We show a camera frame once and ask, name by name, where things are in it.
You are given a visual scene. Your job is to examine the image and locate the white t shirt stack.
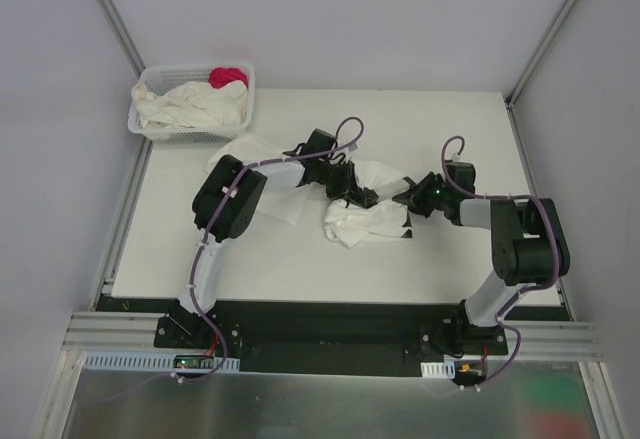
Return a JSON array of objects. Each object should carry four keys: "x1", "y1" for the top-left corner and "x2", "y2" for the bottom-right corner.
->
[{"x1": 204, "y1": 131, "x2": 321, "y2": 228}]

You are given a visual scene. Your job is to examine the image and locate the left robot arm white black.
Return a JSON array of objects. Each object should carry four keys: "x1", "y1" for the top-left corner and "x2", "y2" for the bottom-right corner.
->
[{"x1": 167, "y1": 129, "x2": 379, "y2": 348}]

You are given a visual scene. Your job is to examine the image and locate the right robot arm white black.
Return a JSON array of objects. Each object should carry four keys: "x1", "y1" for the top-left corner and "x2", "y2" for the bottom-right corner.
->
[{"x1": 393, "y1": 160, "x2": 570, "y2": 354}]

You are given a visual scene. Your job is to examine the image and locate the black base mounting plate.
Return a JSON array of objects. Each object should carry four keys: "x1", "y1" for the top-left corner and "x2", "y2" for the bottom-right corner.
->
[{"x1": 97, "y1": 298, "x2": 508, "y2": 377}]

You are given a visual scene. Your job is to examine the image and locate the red garment in basket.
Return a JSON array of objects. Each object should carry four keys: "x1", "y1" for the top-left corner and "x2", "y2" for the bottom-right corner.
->
[{"x1": 208, "y1": 67, "x2": 249, "y2": 89}]

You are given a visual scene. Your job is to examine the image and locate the cream clothes in basket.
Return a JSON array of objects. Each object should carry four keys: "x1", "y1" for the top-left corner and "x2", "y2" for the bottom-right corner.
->
[{"x1": 131, "y1": 81, "x2": 248, "y2": 129}]

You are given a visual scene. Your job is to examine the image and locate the white plastic laundry basket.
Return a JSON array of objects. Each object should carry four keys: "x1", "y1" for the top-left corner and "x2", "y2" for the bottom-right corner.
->
[{"x1": 127, "y1": 60, "x2": 256, "y2": 142}]

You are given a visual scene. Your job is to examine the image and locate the right aluminium frame post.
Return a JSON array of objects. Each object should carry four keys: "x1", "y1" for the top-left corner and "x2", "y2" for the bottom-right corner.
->
[{"x1": 505, "y1": 0, "x2": 581, "y2": 110}]

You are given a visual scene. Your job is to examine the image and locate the aluminium frame post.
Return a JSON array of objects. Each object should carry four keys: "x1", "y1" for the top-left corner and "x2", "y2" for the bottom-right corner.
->
[
  {"x1": 505, "y1": 0, "x2": 581, "y2": 110},
  {"x1": 95, "y1": 0, "x2": 145, "y2": 77}
]

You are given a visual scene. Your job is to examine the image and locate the right white cable duct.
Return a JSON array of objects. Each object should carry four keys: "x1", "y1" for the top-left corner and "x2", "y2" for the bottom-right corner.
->
[{"x1": 420, "y1": 361, "x2": 456, "y2": 380}]

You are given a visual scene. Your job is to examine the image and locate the white cable duct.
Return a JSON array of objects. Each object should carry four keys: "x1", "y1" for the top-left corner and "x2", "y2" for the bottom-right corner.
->
[
  {"x1": 84, "y1": 351, "x2": 240, "y2": 374},
  {"x1": 420, "y1": 361, "x2": 456, "y2": 380}
]

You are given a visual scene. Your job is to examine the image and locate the aluminium rail front right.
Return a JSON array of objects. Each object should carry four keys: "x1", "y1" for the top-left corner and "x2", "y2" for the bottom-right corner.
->
[{"x1": 506, "y1": 321, "x2": 604, "y2": 362}]

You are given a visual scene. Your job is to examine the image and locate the aluminium rail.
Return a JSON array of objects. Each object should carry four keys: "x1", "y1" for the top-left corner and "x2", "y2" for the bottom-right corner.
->
[
  {"x1": 506, "y1": 321, "x2": 604, "y2": 362},
  {"x1": 63, "y1": 310, "x2": 166, "y2": 348}
]

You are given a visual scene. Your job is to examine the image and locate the aluminium rail front left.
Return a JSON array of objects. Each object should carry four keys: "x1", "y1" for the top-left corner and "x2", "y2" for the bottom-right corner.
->
[{"x1": 63, "y1": 310, "x2": 166, "y2": 348}]

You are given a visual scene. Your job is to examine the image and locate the left white cable duct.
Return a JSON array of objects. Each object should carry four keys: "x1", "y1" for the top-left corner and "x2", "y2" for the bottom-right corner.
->
[{"x1": 84, "y1": 351, "x2": 240, "y2": 374}]

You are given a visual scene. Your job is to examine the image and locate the left aluminium frame post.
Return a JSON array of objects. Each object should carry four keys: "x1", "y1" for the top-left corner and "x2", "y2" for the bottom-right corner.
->
[{"x1": 95, "y1": 0, "x2": 145, "y2": 77}]

